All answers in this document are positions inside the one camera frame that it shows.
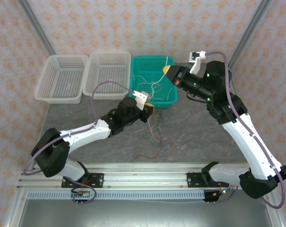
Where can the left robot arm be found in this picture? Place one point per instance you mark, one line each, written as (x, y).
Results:
(86, 133)

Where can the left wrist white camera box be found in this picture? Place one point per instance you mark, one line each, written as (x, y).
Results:
(141, 97)

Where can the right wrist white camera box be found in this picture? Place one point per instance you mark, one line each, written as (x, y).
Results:
(196, 59)

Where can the aluminium frame post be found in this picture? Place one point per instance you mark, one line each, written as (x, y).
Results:
(249, 30)
(36, 26)

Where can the aluminium lower frame rail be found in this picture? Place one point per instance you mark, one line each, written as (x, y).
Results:
(15, 210)
(274, 215)

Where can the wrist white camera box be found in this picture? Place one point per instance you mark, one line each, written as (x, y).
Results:
(196, 59)
(141, 97)

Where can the white perforated plastic basket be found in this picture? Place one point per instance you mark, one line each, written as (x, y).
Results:
(107, 71)
(60, 80)

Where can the wide aluminium base rail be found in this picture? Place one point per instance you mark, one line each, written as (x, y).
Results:
(145, 177)

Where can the teal perforated plastic basket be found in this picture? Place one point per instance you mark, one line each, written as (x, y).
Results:
(145, 68)

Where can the small controller circuit board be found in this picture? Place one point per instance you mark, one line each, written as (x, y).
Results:
(82, 194)
(213, 195)

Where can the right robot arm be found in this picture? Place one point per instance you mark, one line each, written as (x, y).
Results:
(249, 146)

